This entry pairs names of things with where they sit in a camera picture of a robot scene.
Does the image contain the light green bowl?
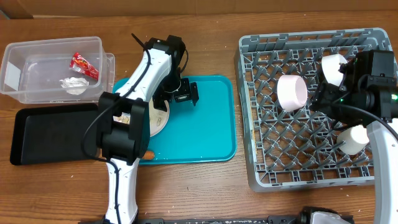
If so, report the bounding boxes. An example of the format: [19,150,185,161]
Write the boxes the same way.
[321,54,348,86]

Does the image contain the white cup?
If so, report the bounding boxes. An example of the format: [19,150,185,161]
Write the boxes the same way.
[336,125,369,155]

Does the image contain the white tissue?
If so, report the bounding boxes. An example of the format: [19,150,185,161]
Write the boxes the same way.
[60,77,89,95]

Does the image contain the red snack wrapper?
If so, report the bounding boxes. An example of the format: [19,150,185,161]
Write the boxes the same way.
[69,52,99,80]

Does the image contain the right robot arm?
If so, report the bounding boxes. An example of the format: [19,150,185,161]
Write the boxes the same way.
[310,50,397,223]

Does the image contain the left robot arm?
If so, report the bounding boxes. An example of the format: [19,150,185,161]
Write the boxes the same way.
[92,35,199,223]

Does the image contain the grey dishwasher rack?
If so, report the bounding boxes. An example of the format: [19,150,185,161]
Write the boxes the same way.
[235,28,392,192]

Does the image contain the pink round plate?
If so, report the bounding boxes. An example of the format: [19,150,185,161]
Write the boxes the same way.
[113,99,170,138]

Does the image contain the teal serving tray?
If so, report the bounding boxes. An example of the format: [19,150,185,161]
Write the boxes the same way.
[108,75,238,166]

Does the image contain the peanut shells pile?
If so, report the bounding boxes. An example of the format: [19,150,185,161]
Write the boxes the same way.
[113,113,131,124]

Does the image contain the orange carrot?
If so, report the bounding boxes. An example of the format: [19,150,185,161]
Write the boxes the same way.
[96,148,155,161]

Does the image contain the clear plastic bin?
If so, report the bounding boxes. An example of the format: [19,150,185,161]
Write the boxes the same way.
[1,37,116,104]

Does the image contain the black plastic tray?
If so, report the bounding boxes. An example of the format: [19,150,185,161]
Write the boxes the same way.
[10,103,98,166]

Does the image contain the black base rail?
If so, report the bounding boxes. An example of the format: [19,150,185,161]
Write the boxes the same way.
[137,215,297,224]

